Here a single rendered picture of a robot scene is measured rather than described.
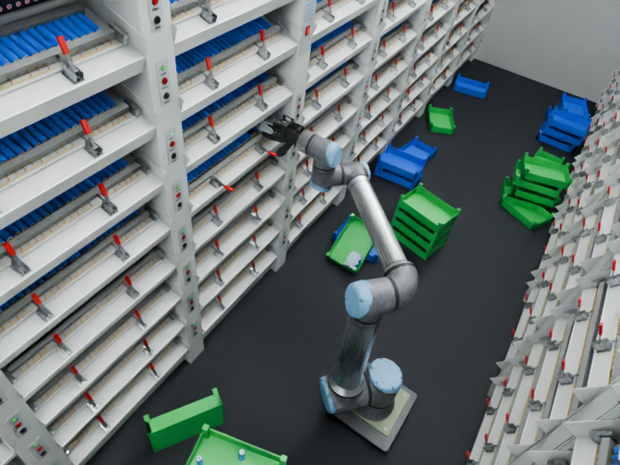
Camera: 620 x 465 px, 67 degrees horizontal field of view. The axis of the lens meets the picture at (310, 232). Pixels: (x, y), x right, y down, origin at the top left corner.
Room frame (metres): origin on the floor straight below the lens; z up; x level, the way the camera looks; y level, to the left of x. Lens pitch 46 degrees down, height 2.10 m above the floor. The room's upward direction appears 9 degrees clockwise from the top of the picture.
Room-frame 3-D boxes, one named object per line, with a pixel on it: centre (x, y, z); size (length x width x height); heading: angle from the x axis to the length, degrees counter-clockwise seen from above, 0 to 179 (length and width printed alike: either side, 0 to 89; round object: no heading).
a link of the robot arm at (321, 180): (1.47, -0.02, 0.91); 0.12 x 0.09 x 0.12; 113
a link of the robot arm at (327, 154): (1.47, -0.01, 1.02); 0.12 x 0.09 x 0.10; 64
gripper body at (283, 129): (1.54, 0.15, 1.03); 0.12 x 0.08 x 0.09; 64
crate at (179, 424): (0.73, 0.38, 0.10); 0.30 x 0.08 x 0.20; 123
